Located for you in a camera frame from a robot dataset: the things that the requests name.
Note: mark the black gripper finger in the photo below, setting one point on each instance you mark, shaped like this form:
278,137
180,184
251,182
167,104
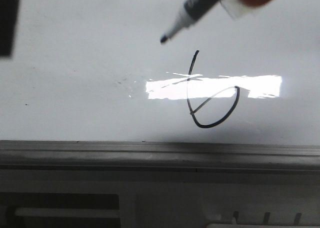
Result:
9,10

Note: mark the black white whiteboard marker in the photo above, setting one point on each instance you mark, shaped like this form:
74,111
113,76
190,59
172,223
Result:
191,12

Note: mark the white tray below whiteboard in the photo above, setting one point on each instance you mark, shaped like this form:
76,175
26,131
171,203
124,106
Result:
158,199

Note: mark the white whiteboard with grey frame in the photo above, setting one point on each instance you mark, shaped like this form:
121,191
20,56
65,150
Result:
90,84

